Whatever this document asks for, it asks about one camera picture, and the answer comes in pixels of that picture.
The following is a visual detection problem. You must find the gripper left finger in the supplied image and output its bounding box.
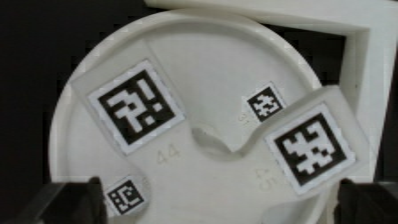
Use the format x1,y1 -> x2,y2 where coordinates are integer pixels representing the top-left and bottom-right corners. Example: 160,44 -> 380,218
14,177 -> 108,224

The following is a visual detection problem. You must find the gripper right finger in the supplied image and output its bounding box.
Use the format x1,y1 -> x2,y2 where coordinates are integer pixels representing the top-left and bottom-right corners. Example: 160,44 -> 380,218
336,179 -> 398,224

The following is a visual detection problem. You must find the white cross-shaped table base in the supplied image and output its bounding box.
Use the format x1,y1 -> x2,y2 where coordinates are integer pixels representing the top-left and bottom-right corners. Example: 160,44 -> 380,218
69,61 -> 368,224

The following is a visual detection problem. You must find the white round table top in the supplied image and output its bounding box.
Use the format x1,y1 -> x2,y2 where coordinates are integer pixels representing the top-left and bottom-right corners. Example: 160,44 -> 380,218
48,9 -> 334,224

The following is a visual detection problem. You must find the white U-shaped fence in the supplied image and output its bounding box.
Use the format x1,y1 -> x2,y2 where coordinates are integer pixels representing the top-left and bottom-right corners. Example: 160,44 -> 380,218
144,0 -> 398,183

